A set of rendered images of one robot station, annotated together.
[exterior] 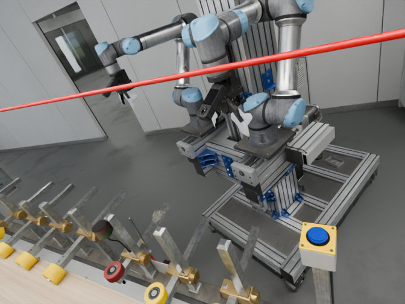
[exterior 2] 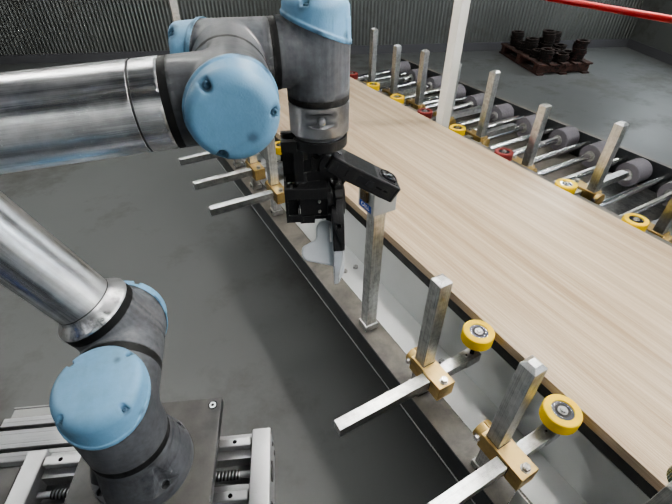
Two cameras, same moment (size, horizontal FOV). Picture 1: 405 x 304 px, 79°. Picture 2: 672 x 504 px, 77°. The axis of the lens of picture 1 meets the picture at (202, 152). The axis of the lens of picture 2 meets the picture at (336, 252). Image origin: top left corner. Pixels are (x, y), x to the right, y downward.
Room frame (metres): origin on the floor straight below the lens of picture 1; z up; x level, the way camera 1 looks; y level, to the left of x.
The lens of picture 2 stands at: (1.18, 0.10, 1.74)
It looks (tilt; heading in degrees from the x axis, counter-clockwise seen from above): 39 degrees down; 204
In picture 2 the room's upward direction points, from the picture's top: straight up
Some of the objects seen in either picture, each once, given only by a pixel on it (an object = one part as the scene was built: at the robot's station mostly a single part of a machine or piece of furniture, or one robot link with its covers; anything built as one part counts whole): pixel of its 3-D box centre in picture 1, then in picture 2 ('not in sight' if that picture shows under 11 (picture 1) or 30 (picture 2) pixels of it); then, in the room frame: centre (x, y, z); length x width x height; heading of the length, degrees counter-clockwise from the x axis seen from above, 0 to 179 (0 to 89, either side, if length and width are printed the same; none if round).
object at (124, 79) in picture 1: (121, 82); not in sight; (1.45, 0.28, 1.46); 0.09 x 0.08 x 0.12; 120
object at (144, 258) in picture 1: (135, 257); not in sight; (0.79, 0.46, 0.84); 0.14 x 0.06 x 0.05; 53
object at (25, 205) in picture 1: (49, 228); not in sight; (1.22, 1.04, 0.86); 0.04 x 0.04 x 0.48; 53
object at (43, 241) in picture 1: (64, 219); not in sight; (1.13, 0.85, 0.95); 0.50 x 0.04 x 0.04; 143
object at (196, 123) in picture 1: (199, 116); not in sight; (1.45, -0.06, 1.09); 0.15 x 0.15 x 0.10
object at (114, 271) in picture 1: (118, 275); not in sight; (0.72, 0.54, 0.85); 0.08 x 0.08 x 0.11
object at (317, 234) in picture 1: (317, 236); not in sight; (0.32, -0.17, 1.22); 0.04 x 0.04 x 0.02
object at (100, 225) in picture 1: (113, 242); not in sight; (0.74, 0.47, 1.03); 0.06 x 0.06 x 0.22; 53
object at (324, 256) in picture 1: (319, 247); (377, 196); (0.32, -0.17, 1.18); 0.07 x 0.07 x 0.08; 53
